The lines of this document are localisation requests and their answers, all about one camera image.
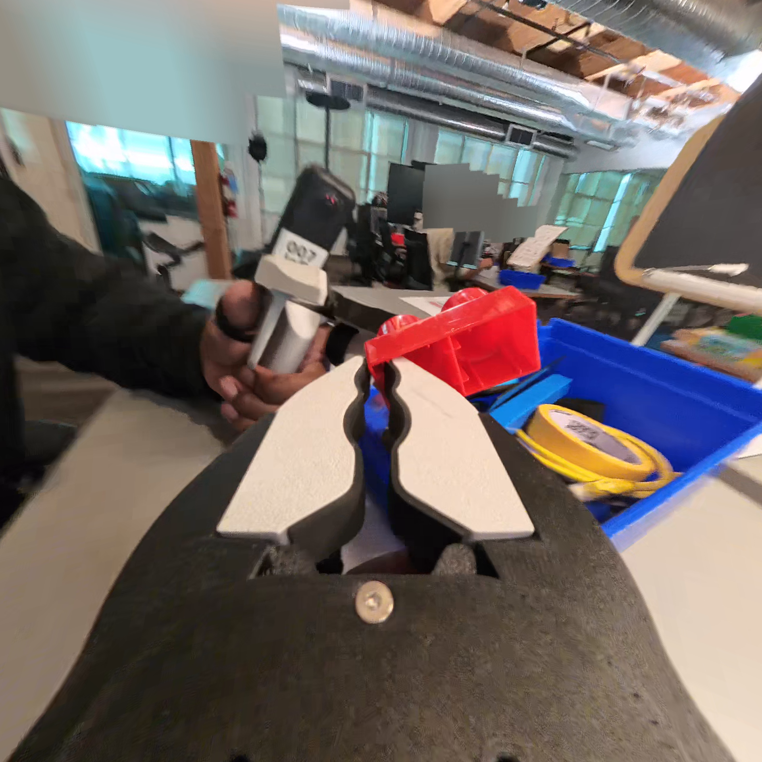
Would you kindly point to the silver ceiling duct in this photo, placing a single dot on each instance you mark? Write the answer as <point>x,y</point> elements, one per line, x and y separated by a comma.
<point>446,65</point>
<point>655,24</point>

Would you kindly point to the white light bar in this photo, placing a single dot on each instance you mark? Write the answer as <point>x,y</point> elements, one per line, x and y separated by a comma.
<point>702,286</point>

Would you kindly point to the wooden post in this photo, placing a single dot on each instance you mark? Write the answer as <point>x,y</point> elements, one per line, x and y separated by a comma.
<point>211,208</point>

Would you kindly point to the red fire extinguisher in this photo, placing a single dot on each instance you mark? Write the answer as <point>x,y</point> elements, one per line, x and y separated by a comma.
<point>228,196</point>

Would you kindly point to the black computer monitor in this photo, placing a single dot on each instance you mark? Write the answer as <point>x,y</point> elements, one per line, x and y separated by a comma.
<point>405,193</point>

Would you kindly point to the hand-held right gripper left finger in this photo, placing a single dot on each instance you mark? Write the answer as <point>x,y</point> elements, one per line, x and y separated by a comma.
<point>286,470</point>

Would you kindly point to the black board wooden rim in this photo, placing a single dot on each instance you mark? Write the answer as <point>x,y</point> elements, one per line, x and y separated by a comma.
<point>702,208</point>

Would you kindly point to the light blue foam block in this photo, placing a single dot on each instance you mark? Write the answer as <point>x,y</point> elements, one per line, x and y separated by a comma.
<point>530,399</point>

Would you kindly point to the blue plastic bin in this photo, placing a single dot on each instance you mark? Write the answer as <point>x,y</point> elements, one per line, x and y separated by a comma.
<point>655,387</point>

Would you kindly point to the person's left forearm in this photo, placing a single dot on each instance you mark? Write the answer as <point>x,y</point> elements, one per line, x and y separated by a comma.
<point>89,297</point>

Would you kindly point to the small blue bin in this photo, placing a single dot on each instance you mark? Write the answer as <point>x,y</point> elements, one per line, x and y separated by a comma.
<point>522,278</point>

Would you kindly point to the black tripod light stand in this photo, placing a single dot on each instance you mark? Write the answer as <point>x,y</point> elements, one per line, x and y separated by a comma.
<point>327,119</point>

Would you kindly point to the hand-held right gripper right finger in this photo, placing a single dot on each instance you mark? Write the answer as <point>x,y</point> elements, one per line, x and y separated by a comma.
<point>458,470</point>

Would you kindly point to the green plastic item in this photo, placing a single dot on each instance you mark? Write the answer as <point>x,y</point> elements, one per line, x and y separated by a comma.
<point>744,327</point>

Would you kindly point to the person's left hand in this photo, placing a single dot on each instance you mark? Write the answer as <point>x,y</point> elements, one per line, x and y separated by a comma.
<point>238,381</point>

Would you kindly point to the printed paper sheet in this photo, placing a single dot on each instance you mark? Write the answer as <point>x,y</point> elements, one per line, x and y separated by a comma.
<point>425,305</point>

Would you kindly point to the red toy building block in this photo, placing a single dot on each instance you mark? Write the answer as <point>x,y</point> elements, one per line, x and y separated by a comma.
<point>476,339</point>

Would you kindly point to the dotted paper sign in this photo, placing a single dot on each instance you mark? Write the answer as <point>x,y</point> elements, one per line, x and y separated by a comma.
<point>536,244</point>

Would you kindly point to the yellow tape roll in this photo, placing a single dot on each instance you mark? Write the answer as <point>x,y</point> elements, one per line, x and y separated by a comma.
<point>571,434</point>

